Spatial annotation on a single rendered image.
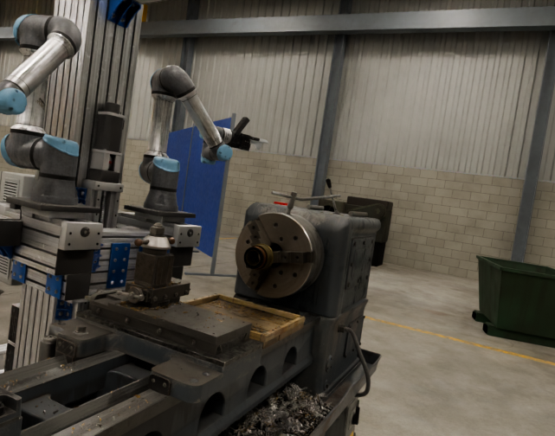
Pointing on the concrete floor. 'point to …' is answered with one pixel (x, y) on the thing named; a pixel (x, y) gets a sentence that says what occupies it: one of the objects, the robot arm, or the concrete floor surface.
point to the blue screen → (201, 187)
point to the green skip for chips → (523, 302)
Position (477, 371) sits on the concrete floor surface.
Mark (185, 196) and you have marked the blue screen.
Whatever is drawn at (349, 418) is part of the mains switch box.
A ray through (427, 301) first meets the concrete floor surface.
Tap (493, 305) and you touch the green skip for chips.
